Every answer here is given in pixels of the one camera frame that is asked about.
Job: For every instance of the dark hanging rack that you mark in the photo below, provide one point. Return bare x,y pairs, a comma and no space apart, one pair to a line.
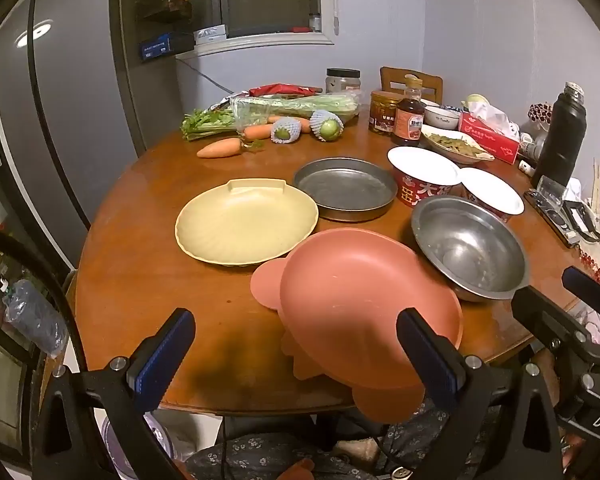
162,5

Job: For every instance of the white window frame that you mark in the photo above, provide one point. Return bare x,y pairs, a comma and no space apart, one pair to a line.
260,42

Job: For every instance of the yellow plate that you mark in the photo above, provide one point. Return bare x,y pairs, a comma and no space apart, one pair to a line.
245,225

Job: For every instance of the black open case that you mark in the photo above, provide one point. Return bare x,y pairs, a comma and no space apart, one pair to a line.
555,210

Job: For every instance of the carrot with green top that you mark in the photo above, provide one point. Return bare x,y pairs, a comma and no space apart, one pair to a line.
217,149

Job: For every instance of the blue patterned bowl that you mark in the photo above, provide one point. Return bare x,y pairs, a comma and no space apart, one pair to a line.
462,109

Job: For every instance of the red snack packet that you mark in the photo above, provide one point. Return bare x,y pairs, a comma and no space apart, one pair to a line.
285,90

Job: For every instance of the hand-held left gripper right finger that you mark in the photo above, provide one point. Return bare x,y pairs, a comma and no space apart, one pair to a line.
430,355

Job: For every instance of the plastic jar with black lid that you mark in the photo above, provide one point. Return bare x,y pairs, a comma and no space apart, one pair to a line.
342,81

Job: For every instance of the white dish of pickled vegetables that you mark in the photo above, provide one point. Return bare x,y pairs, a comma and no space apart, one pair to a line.
457,147

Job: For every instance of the pink plate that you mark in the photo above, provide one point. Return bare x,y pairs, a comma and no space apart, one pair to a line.
345,290

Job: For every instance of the person's floral trousers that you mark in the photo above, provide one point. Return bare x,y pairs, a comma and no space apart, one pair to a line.
260,455

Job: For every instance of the small white bottle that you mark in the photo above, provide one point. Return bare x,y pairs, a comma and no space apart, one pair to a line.
526,167

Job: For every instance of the white ceramic bowl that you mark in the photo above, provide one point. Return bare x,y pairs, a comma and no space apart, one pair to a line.
442,117

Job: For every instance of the clear plastic bag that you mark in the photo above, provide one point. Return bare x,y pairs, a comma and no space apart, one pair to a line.
35,317

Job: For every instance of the glass jar with red label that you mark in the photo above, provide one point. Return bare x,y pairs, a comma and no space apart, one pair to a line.
384,112

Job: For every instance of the blue box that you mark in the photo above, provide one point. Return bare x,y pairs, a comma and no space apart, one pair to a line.
156,47

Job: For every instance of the round metal pan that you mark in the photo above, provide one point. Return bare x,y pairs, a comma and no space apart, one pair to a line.
345,187

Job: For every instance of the beaded ornament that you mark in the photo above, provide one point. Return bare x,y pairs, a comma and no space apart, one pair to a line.
541,112

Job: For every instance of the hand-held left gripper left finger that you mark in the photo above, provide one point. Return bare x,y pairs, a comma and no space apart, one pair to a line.
165,355

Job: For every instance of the dark sauce bottle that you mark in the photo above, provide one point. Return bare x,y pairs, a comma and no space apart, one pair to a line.
409,122

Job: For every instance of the white plastic bottle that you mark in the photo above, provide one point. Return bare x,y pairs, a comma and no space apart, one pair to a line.
532,144

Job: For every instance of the green fruit in foam net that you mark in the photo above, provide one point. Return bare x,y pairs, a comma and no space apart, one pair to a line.
327,126
285,130

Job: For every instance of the white box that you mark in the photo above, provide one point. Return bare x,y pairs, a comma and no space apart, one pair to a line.
211,33

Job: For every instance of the wooden chair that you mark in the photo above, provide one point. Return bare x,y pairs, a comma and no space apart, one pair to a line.
395,80

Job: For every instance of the red tissue box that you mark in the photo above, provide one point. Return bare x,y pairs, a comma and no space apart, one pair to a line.
490,137

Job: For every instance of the pale yellow fruit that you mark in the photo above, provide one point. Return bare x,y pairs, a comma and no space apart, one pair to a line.
475,100

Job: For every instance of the steel bowl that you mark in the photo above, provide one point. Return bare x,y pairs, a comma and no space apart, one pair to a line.
467,247

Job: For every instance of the grey refrigerator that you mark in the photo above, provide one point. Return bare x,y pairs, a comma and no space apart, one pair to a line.
70,125

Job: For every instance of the black thermos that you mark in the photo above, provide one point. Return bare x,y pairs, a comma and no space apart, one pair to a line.
560,135

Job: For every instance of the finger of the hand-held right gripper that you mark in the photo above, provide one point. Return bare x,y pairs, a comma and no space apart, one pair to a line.
587,285
550,317

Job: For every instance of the celery bunch in plastic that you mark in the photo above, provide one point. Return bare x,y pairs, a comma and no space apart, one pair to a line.
290,106

